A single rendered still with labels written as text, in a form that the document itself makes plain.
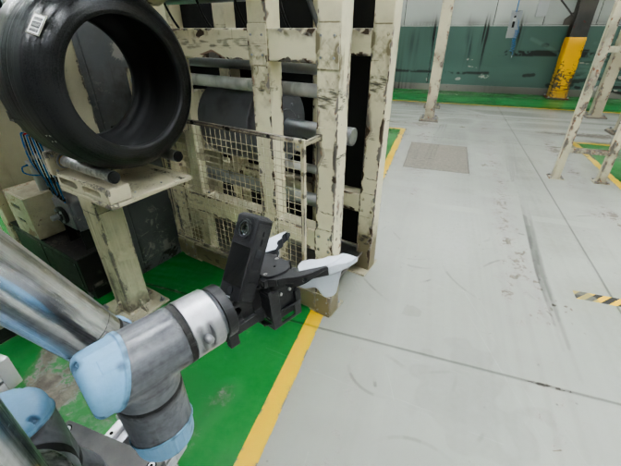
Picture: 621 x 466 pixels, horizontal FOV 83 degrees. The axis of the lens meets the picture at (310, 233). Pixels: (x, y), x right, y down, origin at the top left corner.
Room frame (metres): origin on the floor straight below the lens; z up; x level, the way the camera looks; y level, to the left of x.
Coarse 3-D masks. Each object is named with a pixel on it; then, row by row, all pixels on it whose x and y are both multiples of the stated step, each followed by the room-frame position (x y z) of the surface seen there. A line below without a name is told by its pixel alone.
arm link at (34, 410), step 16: (16, 400) 0.28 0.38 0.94; (32, 400) 0.28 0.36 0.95; (48, 400) 0.28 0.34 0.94; (16, 416) 0.25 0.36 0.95; (32, 416) 0.25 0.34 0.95; (48, 416) 0.26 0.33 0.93; (32, 432) 0.24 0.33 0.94; (48, 432) 0.25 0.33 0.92; (64, 432) 0.26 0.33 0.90; (48, 448) 0.23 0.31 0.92; (64, 448) 0.24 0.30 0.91
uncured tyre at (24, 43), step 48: (48, 0) 1.16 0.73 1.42; (96, 0) 1.25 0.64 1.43; (144, 0) 1.43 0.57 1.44; (0, 48) 1.13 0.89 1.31; (48, 48) 1.10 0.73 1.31; (144, 48) 1.63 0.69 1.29; (0, 96) 1.15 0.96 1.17; (48, 96) 1.07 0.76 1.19; (144, 96) 1.62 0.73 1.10; (48, 144) 1.15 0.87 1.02; (96, 144) 1.14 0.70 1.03; (144, 144) 1.29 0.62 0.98
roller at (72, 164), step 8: (64, 160) 1.31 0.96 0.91; (72, 160) 1.30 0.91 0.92; (72, 168) 1.28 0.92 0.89; (80, 168) 1.25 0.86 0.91; (88, 168) 1.22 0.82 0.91; (96, 168) 1.20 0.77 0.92; (104, 168) 1.20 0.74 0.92; (96, 176) 1.19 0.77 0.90; (104, 176) 1.16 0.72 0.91; (112, 176) 1.16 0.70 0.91
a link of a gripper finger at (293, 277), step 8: (288, 272) 0.38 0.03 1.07; (296, 272) 0.38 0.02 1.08; (304, 272) 0.37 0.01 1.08; (312, 272) 0.37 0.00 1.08; (320, 272) 0.38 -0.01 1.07; (328, 272) 0.38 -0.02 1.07; (280, 280) 0.36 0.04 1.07; (288, 280) 0.36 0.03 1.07; (296, 280) 0.36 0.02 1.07; (304, 280) 0.37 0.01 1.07
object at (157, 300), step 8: (152, 296) 1.56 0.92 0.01; (160, 296) 1.56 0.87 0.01; (104, 304) 1.47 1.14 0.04; (112, 304) 1.49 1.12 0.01; (152, 304) 1.49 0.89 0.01; (160, 304) 1.49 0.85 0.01; (112, 312) 1.43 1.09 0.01; (136, 312) 1.43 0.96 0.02; (144, 312) 1.43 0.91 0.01; (152, 312) 1.45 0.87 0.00; (136, 320) 1.37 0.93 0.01
